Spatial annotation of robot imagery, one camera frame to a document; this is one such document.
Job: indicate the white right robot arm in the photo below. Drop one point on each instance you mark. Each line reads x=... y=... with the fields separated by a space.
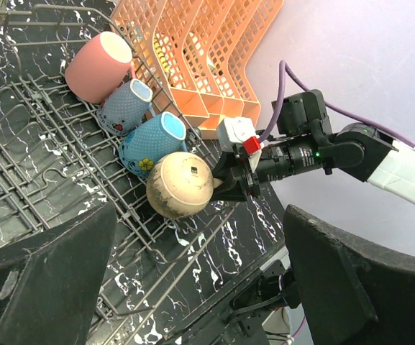
x=395 y=174

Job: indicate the orange plastic file organizer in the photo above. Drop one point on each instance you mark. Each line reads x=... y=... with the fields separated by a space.
x=193 y=55

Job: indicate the tan brown mug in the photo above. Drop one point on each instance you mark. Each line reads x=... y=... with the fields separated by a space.
x=180 y=185

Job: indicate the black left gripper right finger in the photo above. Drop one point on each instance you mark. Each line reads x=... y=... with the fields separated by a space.
x=353 y=291

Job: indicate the grey wire dish rack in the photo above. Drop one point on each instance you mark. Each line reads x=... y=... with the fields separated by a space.
x=56 y=163

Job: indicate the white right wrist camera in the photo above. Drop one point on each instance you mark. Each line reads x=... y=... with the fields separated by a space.
x=239 y=133

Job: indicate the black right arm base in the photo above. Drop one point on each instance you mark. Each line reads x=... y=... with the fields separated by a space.
x=272 y=289

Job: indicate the small grey-blue heart mug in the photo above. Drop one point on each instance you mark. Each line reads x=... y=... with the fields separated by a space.
x=125 y=108

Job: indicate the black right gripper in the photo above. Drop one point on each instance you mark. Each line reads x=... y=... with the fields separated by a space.
x=309 y=144

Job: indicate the teal floral mug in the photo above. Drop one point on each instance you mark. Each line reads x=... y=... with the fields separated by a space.
x=144 y=146

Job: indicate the pink mug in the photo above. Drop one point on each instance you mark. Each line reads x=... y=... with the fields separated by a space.
x=99 y=67

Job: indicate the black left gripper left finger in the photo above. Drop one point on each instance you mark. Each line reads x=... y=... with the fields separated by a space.
x=50 y=281

